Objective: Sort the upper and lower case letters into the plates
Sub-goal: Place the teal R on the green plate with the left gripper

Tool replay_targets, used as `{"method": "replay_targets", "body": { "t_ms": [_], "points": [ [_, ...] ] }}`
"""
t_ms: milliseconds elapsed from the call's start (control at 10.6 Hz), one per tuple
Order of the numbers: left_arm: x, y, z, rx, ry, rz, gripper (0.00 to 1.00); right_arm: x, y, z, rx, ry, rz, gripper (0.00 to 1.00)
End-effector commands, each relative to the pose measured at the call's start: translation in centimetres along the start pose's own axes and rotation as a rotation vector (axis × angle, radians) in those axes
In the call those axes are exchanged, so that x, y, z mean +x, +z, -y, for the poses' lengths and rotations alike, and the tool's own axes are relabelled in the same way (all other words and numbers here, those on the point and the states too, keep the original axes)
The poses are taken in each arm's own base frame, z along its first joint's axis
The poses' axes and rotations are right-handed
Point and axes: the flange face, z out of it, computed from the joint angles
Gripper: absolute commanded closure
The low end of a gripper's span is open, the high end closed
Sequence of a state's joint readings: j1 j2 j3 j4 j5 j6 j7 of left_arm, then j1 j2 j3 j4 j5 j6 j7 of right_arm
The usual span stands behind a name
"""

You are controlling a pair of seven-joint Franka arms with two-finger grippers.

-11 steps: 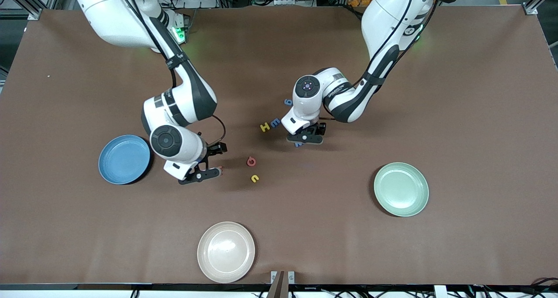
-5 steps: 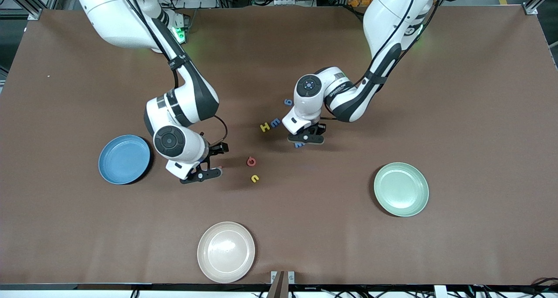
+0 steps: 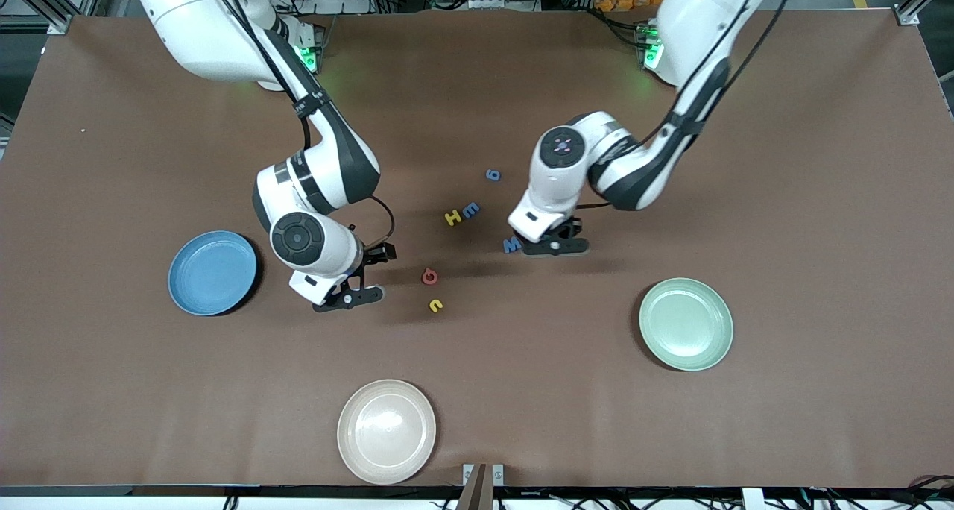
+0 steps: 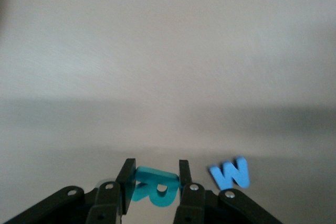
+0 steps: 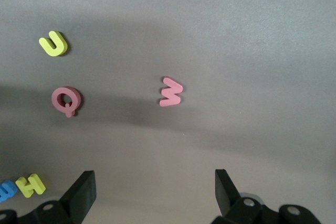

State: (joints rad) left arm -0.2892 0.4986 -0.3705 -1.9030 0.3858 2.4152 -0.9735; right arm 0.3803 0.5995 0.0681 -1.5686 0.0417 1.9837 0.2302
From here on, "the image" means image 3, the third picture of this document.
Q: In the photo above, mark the pink foam letter Q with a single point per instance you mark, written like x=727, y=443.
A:
x=424, y=276

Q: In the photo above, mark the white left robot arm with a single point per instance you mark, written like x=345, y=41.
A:
x=693, y=18

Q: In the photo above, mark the blue plate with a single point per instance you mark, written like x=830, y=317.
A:
x=212, y=273

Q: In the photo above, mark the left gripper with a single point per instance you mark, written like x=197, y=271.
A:
x=569, y=229

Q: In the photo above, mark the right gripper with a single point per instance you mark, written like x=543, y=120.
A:
x=372, y=256

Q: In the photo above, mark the pale beige plate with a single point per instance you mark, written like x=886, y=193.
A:
x=386, y=432

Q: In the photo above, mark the pale green plate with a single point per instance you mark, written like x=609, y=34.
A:
x=686, y=323

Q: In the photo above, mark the blue foam lowercase m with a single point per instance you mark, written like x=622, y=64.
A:
x=471, y=210

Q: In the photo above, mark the metal table edge bracket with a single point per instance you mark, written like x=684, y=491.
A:
x=481, y=495

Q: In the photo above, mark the blue foam capital M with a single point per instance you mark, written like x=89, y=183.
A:
x=511, y=245

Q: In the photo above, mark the aluminium frame profile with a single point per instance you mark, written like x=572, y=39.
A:
x=908, y=16
x=59, y=24

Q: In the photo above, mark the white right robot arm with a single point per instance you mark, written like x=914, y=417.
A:
x=223, y=40

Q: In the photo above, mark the yellow foam letter H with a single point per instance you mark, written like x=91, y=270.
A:
x=452, y=218

